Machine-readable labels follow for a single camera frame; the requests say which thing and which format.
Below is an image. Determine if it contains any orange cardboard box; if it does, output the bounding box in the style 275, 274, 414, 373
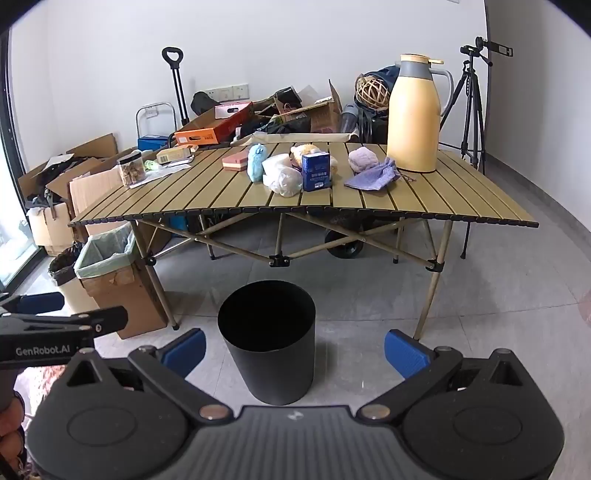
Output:
174, 102, 254, 145

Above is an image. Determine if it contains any blue carton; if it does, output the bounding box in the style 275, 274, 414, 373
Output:
301, 152, 332, 192

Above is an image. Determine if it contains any black trolley handle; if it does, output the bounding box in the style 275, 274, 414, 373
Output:
162, 47, 190, 126

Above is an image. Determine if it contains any cardboard box with dark clothes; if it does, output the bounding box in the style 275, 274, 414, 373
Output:
17, 133, 122, 204

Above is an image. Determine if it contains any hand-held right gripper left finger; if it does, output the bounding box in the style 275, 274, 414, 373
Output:
65, 329, 234, 425

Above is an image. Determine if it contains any black trash bin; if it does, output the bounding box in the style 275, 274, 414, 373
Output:
218, 280, 317, 406

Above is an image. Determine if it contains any clear jar black lid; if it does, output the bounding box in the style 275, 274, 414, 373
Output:
117, 151, 147, 188

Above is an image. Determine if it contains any blue storage box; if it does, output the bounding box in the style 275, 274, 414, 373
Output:
137, 134, 170, 152

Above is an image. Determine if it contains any wall socket panel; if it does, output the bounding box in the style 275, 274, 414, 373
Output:
205, 85, 250, 103

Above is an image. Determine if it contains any lilac plush cloth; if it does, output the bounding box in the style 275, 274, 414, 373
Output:
347, 147, 380, 173

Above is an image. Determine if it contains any brown open cardboard box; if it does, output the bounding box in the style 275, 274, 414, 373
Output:
295, 79, 345, 134

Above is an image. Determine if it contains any yellow thermos jug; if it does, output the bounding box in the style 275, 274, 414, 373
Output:
387, 54, 454, 174

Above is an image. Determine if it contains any tan folding slat table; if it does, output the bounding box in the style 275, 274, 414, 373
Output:
68, 142, 540, 342

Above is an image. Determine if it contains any clear plastic bag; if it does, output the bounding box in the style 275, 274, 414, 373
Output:
268, 166, 304, 198

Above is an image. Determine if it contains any small yellow cardboard box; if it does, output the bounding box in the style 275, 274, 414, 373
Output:
156, 146, 195, 165

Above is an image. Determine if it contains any white foam dome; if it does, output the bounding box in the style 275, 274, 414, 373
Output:
262, 154, 293, 178

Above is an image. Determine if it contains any black luggage bag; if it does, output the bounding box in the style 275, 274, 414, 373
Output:
359, 110, 391, 145

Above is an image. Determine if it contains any purple knit drawstring pouch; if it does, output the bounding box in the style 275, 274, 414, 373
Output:
344, 157, 402, 191

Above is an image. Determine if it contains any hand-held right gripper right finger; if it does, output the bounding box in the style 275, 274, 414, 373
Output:
356, 329, 527, 425

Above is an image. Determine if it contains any large open cardboard box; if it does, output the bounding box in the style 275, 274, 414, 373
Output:
46, 148, 139, 241

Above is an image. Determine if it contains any grey blue water bottle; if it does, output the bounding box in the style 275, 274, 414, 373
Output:
342, 103, 361, 135

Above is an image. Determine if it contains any black soft bag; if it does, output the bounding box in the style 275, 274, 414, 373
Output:
190, 91, 216, 116

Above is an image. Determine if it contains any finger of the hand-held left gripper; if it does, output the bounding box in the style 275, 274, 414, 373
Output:
0, 292, 66, 316
0, 306, 129, 335

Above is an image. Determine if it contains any printed paper sheet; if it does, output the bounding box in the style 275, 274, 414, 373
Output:
129, 161, 195, 186

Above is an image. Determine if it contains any yellow plush toy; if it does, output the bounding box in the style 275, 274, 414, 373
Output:
289, 144, 341, 177

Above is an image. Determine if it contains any cardboard box green liner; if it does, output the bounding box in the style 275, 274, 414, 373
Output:
74, 223, 168, 340

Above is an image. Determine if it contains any person's left hand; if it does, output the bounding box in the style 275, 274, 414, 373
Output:
0, 397, 26, 480

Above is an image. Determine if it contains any silver metal frame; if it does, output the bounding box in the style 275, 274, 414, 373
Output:
136, 102, 179, 139

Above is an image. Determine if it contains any pink fluffy rug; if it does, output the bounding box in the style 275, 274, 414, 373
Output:
13, 364, 71, 409

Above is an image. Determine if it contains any wicker ball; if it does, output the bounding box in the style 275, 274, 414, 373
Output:
355, 74, 393, 112

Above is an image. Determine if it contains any black camera tripod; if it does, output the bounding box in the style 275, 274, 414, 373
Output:
438, 36, 514, 259

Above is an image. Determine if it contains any light blue plush toy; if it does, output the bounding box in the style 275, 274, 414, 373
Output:
248, 144, 270, 184

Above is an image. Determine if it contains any blue backpack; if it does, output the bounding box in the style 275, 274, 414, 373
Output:
364, 65, 403, 93

